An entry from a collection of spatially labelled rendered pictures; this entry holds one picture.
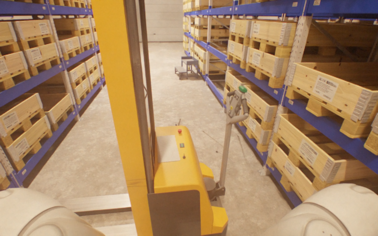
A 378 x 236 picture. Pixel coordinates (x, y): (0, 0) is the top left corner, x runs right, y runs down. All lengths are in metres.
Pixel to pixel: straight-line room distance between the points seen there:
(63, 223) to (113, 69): 0.75
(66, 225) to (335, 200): 0.54
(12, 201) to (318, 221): 0.61
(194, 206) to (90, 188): 1.59
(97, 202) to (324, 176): 2.21
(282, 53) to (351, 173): 1.28
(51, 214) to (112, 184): 2.27
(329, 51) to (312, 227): 2.38
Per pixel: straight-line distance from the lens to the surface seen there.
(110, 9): 1.00
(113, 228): 2.24
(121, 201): 2.41
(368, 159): 1.71
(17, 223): 0.53
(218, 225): 1.84
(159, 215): 1.60
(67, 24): 5.09
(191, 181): 1.39
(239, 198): 2.52
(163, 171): 1.47
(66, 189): 2.93
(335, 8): 1.95
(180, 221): 1.68
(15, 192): 0.60
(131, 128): 1.15
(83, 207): 2.51
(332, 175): 1.89
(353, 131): 1.69
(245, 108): 1.41
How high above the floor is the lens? 1.90
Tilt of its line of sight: 28 degrees down
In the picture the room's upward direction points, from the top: 1 degrees clockwise
